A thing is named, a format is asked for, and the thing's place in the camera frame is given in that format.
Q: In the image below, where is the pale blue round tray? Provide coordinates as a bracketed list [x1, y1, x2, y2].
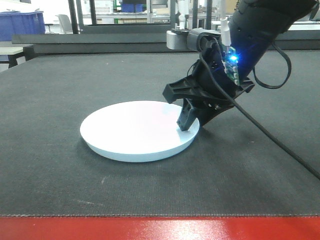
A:
[79, 100, 200, 163]

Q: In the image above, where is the blue crate in background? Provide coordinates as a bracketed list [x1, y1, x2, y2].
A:
[0, 11, 46, 42]

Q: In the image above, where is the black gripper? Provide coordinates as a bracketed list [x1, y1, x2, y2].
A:
[162, 38, 255, 132]

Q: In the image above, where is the black cable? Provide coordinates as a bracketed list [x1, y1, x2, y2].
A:
[199, 37, 320, 181]

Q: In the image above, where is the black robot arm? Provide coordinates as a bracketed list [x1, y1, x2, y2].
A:
[163, 0, 318, 131]

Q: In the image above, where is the white office chair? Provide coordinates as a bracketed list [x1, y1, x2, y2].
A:
[56, 14, 73, 34]

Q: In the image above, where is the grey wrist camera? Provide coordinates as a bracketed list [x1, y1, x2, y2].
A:
[166, 28, 221, 52]

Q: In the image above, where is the black woven table mat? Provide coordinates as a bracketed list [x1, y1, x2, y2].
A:
[0, 53, 320, 216]

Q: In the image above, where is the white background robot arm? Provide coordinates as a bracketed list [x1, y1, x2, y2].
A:
[175, 0, 190, 30]

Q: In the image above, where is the green circuit board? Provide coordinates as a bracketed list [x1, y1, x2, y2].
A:
[222, 45, 240, 86]

